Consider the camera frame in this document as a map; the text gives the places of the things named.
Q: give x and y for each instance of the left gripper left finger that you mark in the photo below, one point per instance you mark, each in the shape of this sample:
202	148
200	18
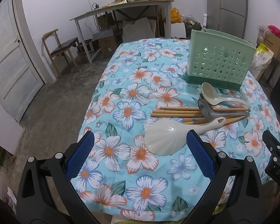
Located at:
35	203

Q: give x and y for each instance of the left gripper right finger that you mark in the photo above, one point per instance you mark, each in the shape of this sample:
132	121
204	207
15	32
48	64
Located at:
245	203

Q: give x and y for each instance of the bamboo chopstick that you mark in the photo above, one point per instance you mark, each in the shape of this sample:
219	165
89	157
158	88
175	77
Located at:
197	109
197	115
174	112
229	120

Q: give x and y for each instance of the grey metal spoon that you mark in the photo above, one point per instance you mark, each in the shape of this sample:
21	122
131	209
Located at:
210	114

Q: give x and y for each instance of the beige soup ladle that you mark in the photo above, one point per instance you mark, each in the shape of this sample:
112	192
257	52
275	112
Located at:
212	97

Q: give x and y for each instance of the white rice paddle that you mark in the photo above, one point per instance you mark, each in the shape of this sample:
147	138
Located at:
166	137

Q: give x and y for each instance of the floral blue tablecloth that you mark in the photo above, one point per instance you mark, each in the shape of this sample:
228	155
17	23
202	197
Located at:
120	176

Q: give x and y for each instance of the white panel door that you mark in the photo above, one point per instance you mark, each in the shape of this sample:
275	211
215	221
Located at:
19	80

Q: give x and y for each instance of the yellow white rice bag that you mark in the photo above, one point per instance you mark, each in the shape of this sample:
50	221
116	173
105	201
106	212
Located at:
261	60

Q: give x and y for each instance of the wooden chair black seat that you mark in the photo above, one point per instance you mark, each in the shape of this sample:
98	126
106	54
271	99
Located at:
61	49

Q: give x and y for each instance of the cardboard box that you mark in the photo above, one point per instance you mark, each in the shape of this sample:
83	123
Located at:
273	43

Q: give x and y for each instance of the green plastic utensil holder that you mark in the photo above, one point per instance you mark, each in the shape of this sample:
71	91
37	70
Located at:
219	59

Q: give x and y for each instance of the pink plastic bag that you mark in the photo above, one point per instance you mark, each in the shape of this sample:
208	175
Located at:
274	30

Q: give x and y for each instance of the grey refrigerator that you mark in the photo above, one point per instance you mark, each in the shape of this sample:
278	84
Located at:
228	16

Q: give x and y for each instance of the white work table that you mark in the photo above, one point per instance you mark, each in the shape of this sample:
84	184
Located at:
166	4

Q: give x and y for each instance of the orange plastic bag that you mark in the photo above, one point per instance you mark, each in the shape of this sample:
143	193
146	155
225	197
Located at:
175	16

